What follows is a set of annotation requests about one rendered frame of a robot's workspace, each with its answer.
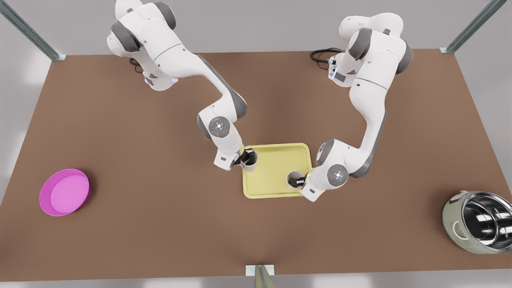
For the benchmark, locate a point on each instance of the white IKEA cup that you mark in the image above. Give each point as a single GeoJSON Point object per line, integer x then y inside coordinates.
{"type": "Point", "coordinates": [294, 180]}
{"type": "Point", "coordinates": [251, 163]}

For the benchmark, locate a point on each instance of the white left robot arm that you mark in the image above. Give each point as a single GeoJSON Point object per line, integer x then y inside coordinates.
{"type": "Point", "coordinates": [370, 72]}

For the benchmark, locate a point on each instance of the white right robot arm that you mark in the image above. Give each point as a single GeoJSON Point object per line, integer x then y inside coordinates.
{"type": "Point", "coordinates": [176, 60]}

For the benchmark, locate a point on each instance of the yellow rectangular tray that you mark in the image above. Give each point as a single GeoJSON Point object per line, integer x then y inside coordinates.
{"type": "Point", "coordinates": [274, 172]}

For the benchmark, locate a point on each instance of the pink round bowl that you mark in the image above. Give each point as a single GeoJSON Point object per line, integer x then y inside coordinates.
{"type": "Point", "coordinates": [64, 192]}

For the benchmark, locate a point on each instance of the silver frame post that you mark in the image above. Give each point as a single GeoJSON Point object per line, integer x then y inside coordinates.
{"type": "Point", "coordinates": [472, 26]}
{"type": "Point", "coordinates": [262, 276]}
{"type": "Point", "coordinates": [28, 30]}

